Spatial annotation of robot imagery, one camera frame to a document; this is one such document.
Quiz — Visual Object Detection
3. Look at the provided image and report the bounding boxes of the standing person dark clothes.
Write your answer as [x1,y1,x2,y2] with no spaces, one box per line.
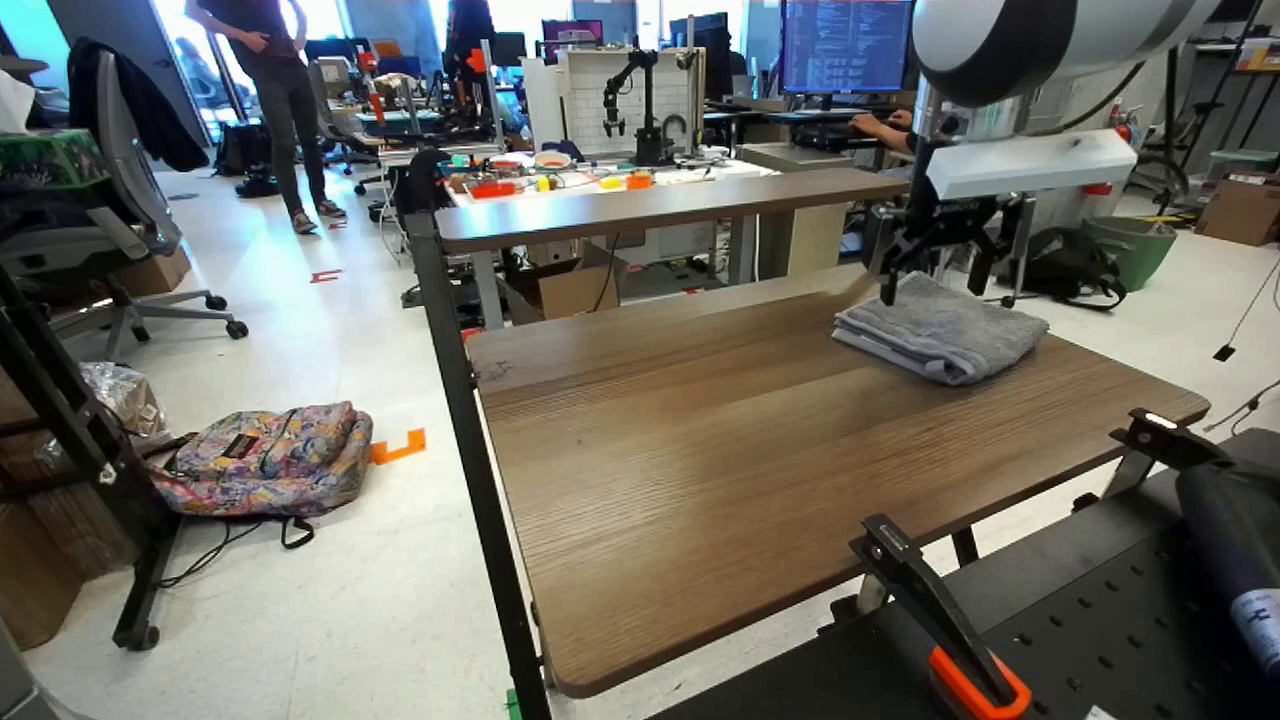
[183,0,352,243]

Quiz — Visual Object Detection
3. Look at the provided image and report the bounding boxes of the colourful patterned backpack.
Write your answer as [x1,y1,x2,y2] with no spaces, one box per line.
[141,395,380,555]

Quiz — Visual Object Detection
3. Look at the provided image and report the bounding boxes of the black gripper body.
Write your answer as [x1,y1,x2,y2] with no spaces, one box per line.
[906,134,1032,261]

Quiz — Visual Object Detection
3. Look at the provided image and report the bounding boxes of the white backdrop box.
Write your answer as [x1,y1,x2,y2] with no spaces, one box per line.
[557,46,711,162]

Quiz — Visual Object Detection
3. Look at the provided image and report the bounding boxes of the black cylinder with label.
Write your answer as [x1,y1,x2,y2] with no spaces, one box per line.
[1169,457,1280,674]

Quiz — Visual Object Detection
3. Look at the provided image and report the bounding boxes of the grey office chair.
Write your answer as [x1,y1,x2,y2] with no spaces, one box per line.
[0,36,255,369]

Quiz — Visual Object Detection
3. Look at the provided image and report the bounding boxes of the brown cardboard stack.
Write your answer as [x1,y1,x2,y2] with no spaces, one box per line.
[0,369,141,657]

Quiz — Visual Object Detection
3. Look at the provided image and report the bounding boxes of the grey back table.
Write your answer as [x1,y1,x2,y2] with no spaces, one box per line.
[428,164,913,332]

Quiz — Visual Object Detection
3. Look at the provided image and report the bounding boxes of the green box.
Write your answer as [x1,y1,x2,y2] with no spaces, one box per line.
[0,125,111,194]

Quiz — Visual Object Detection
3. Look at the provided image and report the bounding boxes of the grey towel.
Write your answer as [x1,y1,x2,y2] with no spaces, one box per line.
[831,273,1052,391]

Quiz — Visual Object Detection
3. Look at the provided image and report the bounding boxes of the clear plastic bag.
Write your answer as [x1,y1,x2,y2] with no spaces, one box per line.
[74,355,172,448]

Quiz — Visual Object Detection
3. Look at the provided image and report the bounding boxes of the seated person forearm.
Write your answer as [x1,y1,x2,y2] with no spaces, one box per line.
[847,108,921,154]

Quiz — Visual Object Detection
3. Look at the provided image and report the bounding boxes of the black bag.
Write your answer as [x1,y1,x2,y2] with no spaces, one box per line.
[1015,224,1133,317]

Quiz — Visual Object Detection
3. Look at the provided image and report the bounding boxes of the black metal table post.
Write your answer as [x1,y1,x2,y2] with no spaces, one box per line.
[395,205,561,720]

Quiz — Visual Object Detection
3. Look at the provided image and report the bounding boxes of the black angled stand leg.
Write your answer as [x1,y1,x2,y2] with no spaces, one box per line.
[0,261,188,657]

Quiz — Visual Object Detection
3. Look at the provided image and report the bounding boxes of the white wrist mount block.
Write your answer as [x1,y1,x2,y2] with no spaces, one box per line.
[923,125,1139,210]

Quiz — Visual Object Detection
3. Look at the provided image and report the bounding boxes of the black perforated board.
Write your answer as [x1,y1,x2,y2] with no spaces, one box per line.
[652,459,1280,720]

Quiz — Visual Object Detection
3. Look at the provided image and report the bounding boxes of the black orange handled bar clamp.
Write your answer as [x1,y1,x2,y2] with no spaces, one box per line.
[847,512,1040,720]

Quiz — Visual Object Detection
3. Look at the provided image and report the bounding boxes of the large computer monitor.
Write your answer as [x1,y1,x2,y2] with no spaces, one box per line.
[777,0,921,103]

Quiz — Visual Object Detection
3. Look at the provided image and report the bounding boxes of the closed cardboard box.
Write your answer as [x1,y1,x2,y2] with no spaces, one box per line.
[1193,175,1280,252]

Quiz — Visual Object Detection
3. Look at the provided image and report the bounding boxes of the orange plastic floor object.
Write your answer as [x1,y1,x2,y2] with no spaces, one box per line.
[365,426,430,467]

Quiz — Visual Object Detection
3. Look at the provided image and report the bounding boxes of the green bin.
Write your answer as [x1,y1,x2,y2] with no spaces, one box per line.
[1075,214,1184,297]

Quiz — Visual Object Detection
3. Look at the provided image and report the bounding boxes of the dark jacket on chair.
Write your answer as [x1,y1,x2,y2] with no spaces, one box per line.
[64,34,212,175]

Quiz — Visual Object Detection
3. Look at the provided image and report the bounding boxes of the open cardboard box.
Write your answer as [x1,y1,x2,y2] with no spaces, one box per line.
[509,257,625,325]

